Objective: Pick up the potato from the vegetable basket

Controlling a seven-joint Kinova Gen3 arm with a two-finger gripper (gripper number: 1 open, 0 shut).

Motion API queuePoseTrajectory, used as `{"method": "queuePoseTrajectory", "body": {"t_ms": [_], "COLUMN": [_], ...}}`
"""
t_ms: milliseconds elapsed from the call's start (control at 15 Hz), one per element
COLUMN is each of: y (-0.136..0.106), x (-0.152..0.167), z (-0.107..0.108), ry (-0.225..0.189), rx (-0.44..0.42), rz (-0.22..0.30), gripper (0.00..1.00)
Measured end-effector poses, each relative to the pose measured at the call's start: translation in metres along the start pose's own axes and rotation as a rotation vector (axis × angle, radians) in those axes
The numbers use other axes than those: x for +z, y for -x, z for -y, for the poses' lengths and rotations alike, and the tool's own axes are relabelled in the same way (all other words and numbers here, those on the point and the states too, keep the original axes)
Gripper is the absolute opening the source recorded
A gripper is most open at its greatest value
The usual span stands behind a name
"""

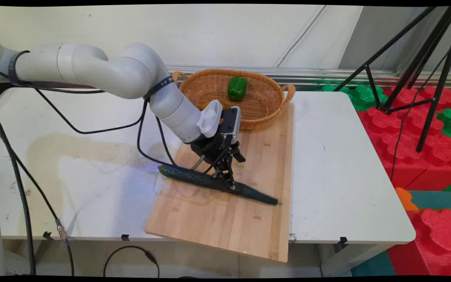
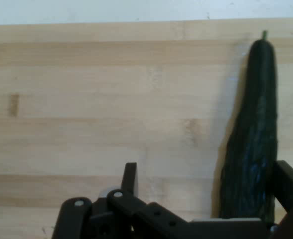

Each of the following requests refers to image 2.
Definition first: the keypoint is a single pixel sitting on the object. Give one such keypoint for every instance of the bamboo cutting board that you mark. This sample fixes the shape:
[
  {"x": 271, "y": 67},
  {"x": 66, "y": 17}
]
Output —
[{"x": 86, "y": 99}]

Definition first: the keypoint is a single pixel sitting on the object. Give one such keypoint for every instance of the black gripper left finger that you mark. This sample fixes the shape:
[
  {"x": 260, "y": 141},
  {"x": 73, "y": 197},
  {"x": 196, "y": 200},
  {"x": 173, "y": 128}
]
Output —
[{"x": 126, "y": 219}]

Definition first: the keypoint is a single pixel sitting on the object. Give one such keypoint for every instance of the long dark green cucumber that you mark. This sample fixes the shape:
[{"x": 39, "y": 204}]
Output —
[{"x": 256, "y": 124}]

